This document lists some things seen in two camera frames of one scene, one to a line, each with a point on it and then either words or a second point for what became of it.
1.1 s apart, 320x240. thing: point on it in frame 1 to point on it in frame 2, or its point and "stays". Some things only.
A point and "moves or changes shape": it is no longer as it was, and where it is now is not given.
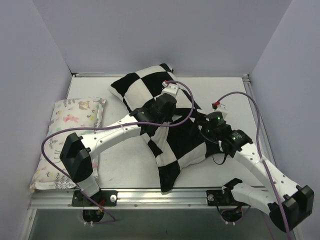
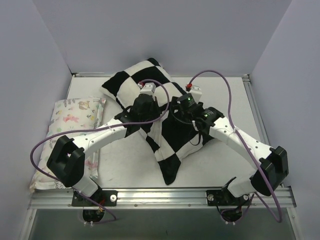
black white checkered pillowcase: [174, 144] moves or changes shape
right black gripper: [203, 122] to [188, 102]
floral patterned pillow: [70, 115] stays
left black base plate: [105, 198] stays
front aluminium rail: [171, 198] stays
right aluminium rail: [265, 148] stays
